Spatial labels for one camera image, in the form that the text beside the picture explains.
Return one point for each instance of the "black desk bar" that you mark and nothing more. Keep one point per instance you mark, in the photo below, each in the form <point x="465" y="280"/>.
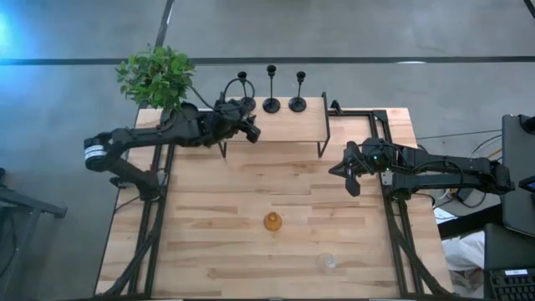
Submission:
<point x="468" y="223"/>

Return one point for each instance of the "black aluminium table frame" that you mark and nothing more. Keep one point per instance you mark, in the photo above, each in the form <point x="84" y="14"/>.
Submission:
<point x="378" y="113"/>

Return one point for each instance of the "black plant pot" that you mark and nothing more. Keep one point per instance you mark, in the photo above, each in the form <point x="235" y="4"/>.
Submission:
<point x="190" y="108"/>

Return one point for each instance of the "black laptop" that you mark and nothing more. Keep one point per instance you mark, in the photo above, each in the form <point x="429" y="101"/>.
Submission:
<point x="518" y="167"/>

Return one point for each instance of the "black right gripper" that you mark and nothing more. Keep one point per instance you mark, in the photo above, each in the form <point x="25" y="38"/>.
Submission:
<point x="355" y="167"/>

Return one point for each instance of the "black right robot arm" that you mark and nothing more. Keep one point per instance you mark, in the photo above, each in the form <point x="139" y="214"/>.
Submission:
<point x="451" y="175"/>

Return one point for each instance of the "phone with blue screen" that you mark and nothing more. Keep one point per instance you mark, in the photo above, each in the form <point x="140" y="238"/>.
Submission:
<point x="528" y="184"/>

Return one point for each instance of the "amber ribbed glass candle holder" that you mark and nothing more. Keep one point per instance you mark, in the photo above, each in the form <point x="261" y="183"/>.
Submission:
<point x="272" y="222"/>

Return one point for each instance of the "wooden shelf riser black legs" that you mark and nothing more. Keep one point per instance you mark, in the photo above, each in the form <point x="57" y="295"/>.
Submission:
<point x="292" y="125"/>

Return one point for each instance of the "black desk stand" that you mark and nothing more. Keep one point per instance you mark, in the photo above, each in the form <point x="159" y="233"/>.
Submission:
<point x="37" y="205"/>

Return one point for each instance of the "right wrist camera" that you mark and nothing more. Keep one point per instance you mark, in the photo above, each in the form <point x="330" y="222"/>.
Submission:
<point x="376" y="150"/>

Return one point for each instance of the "clear glass candle holder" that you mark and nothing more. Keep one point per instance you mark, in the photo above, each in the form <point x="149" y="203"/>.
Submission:
<point x="327" y="263"/>

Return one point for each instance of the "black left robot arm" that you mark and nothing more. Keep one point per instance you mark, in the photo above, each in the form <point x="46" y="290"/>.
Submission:
<point x="138" y="136"/>

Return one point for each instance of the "white bag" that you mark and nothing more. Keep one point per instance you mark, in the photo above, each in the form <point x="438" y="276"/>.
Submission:
<point x="464" y="255"/>

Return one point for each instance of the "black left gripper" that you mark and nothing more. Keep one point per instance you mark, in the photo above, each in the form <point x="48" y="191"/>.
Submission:
<point x="225" y="123"/>

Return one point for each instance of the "black keyboard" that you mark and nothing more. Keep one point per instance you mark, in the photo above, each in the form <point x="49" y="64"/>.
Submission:
<point x="512" y="288"/>

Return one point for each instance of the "green leafy plant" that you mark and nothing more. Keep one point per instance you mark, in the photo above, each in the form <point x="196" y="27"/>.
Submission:
<point x="156" y="77"/>

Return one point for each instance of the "tallest black candlestick holder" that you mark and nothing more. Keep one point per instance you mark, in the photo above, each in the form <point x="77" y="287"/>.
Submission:
<point x="271" y="105"/>

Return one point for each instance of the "black flat panel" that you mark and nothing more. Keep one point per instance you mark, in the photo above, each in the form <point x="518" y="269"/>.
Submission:
<point x="510" y="246"/>

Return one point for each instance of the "small black clamp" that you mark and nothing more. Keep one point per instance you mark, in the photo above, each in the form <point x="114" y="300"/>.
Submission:
<point x="335" y="106"/>

